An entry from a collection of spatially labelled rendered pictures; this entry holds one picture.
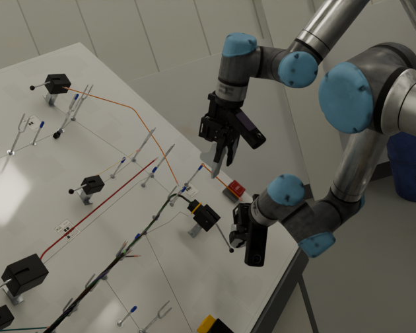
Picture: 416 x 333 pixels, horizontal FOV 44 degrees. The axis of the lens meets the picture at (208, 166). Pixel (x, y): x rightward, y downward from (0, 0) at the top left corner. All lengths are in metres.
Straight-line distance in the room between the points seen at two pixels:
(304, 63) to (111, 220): 0.64
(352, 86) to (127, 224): 0.76
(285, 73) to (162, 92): 2.88
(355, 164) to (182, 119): 2.90
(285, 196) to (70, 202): 0.56
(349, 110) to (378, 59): 0.10
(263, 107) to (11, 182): 2.83
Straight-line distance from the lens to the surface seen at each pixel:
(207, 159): 1.32
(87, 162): 1.49
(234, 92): 1.24
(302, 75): 1.10
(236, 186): 1.68
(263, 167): 4.08
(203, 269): 1.45
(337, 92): 0.90
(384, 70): 0.90
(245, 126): 1.27
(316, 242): 1.18
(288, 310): 1.74
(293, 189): 1.17
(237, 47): 1.21
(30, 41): 4.10
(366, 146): 1.13
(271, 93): 3.94
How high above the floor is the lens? 1.71
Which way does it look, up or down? 17 degrees down
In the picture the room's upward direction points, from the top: 18 degrees counter-clockwise
